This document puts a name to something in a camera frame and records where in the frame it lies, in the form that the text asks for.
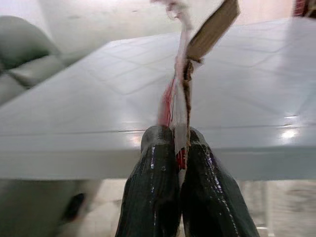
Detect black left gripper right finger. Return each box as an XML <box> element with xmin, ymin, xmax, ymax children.
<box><xmin>181</xmin><ymin>128</ymin><xmax>260</xmax><ymax>237</ymax></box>

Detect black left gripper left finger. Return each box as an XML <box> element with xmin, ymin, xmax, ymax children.
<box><xmin>115</xmin><ymin>125</ymin><xmax>183</xmax><ymax>237</ymax></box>

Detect torn brown cardboard trash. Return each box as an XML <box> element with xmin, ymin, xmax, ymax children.
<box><xmin>150</xmin><ymin>0</ymin><xmax>241</xmax><ymax>186</ymax></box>

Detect grey folding table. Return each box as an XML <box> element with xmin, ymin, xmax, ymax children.
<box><xmin>0</xmin><ymin>17</ymin><xmax>316</xmax><ymax>230</ymax></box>

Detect dark green leather sofa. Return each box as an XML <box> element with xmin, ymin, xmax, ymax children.
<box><xmin>0</xmin><ymin>15</ymin><xmax>102</xmax><ymax>237</ymax></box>

